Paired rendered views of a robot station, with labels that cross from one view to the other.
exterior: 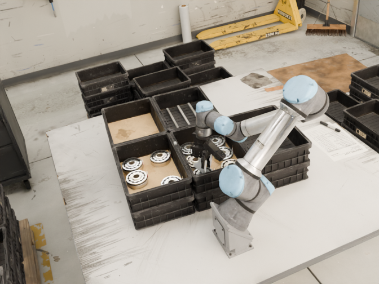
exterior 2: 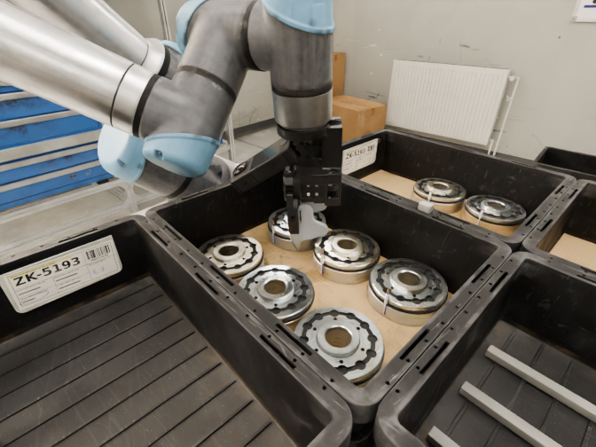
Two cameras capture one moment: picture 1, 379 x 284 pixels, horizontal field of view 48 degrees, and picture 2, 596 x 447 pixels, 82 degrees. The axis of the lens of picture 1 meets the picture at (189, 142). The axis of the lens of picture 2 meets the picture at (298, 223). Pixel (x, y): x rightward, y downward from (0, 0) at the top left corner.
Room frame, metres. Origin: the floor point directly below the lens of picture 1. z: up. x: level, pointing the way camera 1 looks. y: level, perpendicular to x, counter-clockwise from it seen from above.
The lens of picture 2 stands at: (1.98, -0.30, 1.17)
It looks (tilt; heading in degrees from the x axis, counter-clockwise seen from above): 32 degrees down; 151
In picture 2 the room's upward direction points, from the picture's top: straight up
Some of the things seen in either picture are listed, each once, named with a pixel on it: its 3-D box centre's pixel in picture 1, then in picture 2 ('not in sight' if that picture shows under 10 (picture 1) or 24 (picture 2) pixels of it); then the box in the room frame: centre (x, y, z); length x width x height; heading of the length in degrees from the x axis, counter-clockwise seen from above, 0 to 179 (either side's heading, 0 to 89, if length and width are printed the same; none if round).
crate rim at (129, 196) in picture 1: (150, 163); (427, 173); (1.59, 0.20, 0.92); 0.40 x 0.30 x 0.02; 14
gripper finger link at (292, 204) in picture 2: not in sight; (293, 205); (1.59, -0.09, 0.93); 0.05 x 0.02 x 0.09; 148
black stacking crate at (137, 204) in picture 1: (151, 171); (421, 198); (1.59, 0.20, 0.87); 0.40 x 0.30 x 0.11; 14
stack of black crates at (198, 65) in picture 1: (190, 72); not in sight; (3.57, -0.09, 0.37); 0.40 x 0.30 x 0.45; 109
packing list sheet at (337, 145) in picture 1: (333, 140); not in sight; (1.87, -0.80, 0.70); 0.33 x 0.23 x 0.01; 19
